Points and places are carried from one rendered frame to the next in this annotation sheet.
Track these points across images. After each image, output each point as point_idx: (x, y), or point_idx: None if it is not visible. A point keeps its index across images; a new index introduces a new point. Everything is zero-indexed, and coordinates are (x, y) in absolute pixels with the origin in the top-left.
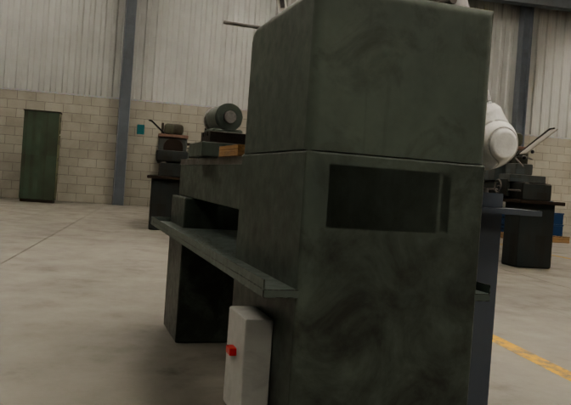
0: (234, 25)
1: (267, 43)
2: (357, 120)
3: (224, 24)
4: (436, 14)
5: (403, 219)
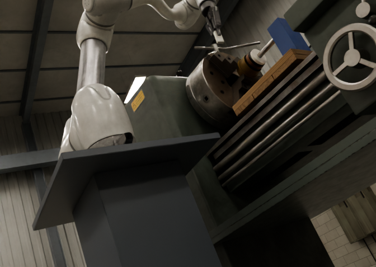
0: (253, 45)
1: None
2: None
3: (259, 43)
4: None
5: None
